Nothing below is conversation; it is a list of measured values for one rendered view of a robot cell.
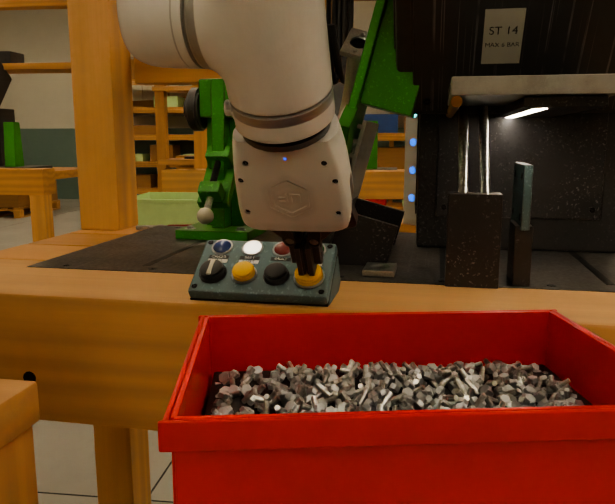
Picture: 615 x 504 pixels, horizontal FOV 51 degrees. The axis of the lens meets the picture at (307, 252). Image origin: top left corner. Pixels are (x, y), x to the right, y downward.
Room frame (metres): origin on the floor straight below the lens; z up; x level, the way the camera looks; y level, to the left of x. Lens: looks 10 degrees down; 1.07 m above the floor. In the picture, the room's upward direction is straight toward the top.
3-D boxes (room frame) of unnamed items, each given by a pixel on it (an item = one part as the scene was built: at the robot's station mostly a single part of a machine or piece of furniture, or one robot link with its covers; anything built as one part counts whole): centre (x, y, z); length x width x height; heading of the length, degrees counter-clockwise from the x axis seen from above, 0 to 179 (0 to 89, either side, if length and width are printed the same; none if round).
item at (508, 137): (1.06, -0.33, 1.07); 0.30 x 0.18 x 0.34; 79
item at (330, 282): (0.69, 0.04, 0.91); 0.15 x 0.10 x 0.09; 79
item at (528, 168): (0.77, -0.26, 0.97); 0.10 x 0.02 x 0.14; 169
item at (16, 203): (9.30, 4.26, 0.22); 1.20 x 0.81 x 0.44; 176
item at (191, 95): (1.15, 0.20, 1.12); 0.07 x 0.03 x 0.08; 169
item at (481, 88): (0.83, -0.26, 1.11); 0.39 x 0.16 x 0.03; 169
